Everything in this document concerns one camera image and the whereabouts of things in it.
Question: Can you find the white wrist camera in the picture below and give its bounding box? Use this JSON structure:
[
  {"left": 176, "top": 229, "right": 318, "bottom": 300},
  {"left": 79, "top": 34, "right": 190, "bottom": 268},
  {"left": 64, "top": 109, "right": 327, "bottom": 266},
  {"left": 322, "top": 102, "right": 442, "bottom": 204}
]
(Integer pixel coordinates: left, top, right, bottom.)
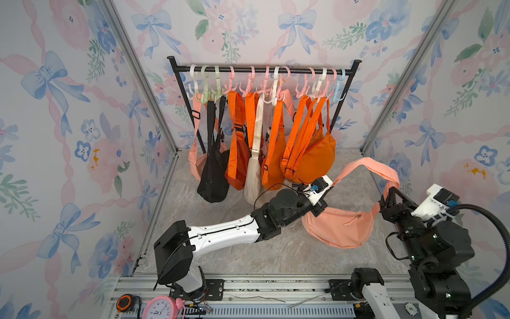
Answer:
[
  {"left": 298, "top": 175, "right": 333, "bottom": 206},
  {"left": 411, "top": 184, "right": 460, "bottom": 221}
]

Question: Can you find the orange crossbody bag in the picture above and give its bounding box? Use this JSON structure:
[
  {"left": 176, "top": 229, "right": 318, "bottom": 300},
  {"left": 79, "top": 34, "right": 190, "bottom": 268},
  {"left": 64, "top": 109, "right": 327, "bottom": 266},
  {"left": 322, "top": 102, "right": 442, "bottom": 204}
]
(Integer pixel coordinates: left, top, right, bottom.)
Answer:
[
  {"left": 280, "top": 95, "right": 336, "bottom": 184},
  {"left": 262, "top": 100, "right": 286, "bottom": 190},
  {"left": 225, "top": 91, "right": 250, "bottom": 190}
]

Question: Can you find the white hook leftmost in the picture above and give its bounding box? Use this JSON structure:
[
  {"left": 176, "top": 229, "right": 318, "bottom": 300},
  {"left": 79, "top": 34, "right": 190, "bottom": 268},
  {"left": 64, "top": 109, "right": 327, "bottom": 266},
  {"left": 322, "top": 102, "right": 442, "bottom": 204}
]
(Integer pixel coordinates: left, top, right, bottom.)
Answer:
[{"left": 187, "top": 64, "right": 199, "bottom": 99}]

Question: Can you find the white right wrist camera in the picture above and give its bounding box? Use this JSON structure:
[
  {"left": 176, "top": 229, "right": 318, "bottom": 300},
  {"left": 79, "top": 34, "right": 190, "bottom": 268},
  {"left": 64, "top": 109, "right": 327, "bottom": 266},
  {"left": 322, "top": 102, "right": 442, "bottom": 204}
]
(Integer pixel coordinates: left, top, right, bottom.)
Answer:
[{"left": 411, "top": 184, "right": 460, "bottom": 221}]

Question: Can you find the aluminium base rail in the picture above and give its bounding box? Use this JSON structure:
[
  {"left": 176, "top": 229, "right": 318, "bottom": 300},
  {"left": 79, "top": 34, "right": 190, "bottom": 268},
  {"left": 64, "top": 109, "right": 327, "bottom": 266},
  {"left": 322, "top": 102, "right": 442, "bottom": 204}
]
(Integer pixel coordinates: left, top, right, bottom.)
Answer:
[{"left": 105, "top": 272, "right": 451, "bottom": 319}]

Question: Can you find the orange black tape measure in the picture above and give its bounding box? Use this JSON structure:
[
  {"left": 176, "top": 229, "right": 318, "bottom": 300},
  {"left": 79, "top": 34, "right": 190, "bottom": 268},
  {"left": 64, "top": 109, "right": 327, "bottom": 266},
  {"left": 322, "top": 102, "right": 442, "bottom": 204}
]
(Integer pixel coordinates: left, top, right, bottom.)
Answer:
[{"left": 116, "top": 294, "right": 142, "bottom": 313}]

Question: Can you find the black clothes rack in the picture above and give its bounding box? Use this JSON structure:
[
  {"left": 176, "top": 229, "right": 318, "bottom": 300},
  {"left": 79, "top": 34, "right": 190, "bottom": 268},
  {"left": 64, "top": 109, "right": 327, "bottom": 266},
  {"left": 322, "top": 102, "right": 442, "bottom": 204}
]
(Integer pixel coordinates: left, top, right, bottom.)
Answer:
[{"left": 167, "top": 56, "right": 362, "bottom": 131}]

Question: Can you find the pink alarm clock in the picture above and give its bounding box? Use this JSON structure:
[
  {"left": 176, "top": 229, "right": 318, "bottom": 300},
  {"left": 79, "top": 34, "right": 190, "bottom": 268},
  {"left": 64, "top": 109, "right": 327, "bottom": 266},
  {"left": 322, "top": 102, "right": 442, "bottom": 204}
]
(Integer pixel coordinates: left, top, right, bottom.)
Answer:
[{"left": 142, "top": 296, "right": 185, "bottom": 319}]

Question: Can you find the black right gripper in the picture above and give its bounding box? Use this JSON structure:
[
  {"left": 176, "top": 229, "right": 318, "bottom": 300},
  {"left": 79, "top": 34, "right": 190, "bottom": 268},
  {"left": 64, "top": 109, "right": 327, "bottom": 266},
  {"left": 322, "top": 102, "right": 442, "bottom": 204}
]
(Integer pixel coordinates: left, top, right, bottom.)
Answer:
[{"left": 381, "top": 185, "right": 428, "bottom": 266}]

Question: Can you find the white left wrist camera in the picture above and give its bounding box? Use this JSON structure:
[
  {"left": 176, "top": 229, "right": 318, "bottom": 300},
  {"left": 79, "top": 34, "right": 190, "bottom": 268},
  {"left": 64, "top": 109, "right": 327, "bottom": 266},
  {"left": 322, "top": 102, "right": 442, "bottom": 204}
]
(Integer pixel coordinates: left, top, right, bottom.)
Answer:
[{"left": 298, "top": 175, "right": 333, "bottom": 206}]

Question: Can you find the black crossbody bag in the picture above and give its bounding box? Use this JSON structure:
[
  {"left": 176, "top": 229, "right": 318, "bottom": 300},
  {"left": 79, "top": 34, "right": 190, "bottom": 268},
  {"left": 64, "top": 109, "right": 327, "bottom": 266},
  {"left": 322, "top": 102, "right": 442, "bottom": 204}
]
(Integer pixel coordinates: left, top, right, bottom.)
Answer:
[{"left": 197, "top": 96, "right": 230, "bottom": 203}]

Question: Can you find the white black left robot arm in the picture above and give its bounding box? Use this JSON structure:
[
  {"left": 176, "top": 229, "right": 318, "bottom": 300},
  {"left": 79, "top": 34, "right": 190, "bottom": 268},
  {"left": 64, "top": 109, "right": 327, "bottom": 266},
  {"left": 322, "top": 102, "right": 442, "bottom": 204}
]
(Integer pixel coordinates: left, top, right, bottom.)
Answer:
[{"left": 154, "top": 186, "right": 329, "bottom": 299}]

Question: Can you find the pink crossbody bag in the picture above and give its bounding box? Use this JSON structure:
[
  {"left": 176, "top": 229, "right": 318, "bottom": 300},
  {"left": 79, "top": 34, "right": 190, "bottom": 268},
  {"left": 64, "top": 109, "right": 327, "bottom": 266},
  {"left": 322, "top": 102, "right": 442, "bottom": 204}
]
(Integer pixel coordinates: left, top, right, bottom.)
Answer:
[
  {"left": 188, "top": 98, "right": 207, "bottom": 181},
  {"left": 301, "top": 158, "right": 400, "bottom": 249}
]

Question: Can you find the light blue hook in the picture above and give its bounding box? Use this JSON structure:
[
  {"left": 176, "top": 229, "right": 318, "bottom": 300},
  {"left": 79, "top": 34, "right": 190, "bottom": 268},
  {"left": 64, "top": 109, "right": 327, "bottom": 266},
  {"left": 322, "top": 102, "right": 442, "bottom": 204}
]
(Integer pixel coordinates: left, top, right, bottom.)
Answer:
[{"left": 332, "top": 69, "right": 347, "bottom": 102}]

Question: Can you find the beige crossbody bag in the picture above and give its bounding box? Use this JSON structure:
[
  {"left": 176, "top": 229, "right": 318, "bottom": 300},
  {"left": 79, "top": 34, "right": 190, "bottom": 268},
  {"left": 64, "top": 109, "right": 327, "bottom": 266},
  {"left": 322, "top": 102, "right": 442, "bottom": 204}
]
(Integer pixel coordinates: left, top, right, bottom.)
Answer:
[{"left": 242, "top": 95, "right": 294, "bottom": 208}]

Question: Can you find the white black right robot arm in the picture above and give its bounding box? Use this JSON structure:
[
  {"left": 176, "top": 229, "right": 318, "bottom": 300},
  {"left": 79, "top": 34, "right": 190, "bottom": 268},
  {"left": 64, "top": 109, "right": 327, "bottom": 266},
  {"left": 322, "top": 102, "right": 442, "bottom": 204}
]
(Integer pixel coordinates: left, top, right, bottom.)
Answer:
[{"left": 379, "top": 185, "right": 475, "bottom": 318}]

